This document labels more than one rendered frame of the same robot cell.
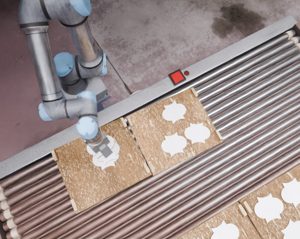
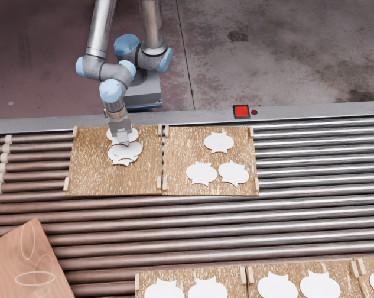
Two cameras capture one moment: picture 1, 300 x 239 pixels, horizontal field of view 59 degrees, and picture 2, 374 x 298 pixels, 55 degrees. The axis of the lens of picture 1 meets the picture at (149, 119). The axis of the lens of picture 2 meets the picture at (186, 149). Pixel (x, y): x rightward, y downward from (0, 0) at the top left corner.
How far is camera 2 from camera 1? 52 cm
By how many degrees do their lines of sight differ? 16
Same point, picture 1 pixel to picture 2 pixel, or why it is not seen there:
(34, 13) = not seen: outside the picture
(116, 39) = (211, 78)
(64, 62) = (127, 42)
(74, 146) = (98, 132)
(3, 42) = not seen: hidden behind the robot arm
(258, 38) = (356, 109)
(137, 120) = (175, 134)
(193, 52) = not seen: hidden behind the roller
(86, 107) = (120, 74)
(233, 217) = (229, 279)
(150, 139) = (179, 158)
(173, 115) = (215, 145)
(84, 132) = (104, 90)
